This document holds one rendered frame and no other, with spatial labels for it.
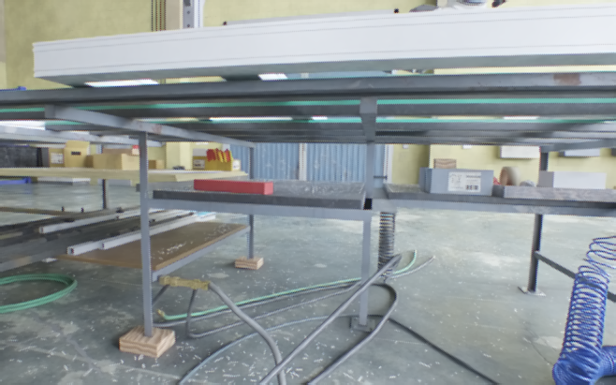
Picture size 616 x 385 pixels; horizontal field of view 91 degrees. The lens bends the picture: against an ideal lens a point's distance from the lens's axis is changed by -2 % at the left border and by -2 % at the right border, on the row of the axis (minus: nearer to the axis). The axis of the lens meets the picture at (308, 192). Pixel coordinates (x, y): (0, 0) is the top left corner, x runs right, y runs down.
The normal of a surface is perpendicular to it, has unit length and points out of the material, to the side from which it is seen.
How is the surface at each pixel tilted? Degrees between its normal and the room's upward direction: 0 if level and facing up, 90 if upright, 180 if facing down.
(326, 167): 90
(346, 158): 90
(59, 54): 90
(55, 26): 90
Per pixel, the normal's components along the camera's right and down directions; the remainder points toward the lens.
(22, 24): -0.21, 0.08
